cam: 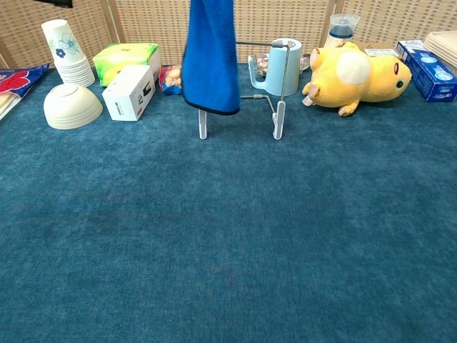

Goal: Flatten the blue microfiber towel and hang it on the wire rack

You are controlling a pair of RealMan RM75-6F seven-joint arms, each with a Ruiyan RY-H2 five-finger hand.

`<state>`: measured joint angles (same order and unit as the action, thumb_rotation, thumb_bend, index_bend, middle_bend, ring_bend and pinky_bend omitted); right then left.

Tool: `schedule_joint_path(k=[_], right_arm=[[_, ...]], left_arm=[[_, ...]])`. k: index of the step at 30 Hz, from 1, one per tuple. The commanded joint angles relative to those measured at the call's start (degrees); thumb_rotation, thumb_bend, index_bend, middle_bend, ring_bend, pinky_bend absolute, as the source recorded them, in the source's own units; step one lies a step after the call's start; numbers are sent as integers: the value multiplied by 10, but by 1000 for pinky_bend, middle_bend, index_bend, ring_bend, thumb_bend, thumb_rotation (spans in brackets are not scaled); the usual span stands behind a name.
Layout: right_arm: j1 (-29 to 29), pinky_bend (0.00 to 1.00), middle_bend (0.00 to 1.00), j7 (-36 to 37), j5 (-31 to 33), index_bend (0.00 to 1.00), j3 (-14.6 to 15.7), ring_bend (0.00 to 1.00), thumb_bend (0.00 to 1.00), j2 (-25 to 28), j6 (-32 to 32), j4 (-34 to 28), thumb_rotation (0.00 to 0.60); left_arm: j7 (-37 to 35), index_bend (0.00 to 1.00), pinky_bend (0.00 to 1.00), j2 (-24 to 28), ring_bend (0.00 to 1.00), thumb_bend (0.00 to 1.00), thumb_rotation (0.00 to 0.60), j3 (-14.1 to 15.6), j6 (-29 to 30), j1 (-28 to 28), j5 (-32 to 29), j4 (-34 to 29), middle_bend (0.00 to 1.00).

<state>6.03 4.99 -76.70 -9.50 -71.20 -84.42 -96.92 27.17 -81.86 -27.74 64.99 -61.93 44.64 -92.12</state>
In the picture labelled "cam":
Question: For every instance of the blue carpet table mat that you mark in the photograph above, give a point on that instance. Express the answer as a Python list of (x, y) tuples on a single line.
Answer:
[(250, 232)]

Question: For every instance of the blue biscuit bag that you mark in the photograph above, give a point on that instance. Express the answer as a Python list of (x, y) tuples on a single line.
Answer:
[(171, 80)]

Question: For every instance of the small white carton box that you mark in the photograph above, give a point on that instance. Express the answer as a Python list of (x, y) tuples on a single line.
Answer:
[(125, 93)]

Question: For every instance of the yellow plush toy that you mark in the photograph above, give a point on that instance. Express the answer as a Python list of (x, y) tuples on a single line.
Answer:
[(357, 85)]

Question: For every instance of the grey and blue cloth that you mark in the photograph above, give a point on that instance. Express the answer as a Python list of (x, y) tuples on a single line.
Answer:
[(210, 64)]

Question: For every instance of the clear lidded jar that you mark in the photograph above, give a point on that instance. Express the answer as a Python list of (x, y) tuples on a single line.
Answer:
[(341, 30)]

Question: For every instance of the green tissue box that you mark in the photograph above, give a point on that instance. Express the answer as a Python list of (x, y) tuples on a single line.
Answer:
[(121, 57)]

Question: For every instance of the clear snack packet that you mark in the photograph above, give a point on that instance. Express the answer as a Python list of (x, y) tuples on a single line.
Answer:
[(262, 64)]

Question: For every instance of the blue and white carton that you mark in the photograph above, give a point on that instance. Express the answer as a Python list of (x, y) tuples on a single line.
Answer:
[(428, 75)]

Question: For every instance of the rubber gloves package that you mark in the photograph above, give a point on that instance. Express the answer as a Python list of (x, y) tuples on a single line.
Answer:
[(14, 82)]

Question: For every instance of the wooden rattan folding screen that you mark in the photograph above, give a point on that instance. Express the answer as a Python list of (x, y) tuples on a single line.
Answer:
[(143, 25)]

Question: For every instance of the light blue mug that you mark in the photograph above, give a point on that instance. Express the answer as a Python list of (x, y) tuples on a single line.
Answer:
[(275, 75)]

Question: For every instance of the beige lidded food container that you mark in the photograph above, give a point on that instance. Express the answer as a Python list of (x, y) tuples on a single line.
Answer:
[(444, 43)]

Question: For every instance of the stack of paper cups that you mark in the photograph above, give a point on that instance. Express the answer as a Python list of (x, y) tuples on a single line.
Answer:
[(68, 50)]

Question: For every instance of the brown cardboard box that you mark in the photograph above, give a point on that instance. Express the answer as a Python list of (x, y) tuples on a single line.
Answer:
[(382, 52)]

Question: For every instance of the beige upturned bowl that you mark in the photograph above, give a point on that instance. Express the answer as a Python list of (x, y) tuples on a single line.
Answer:
[(71, 107)]

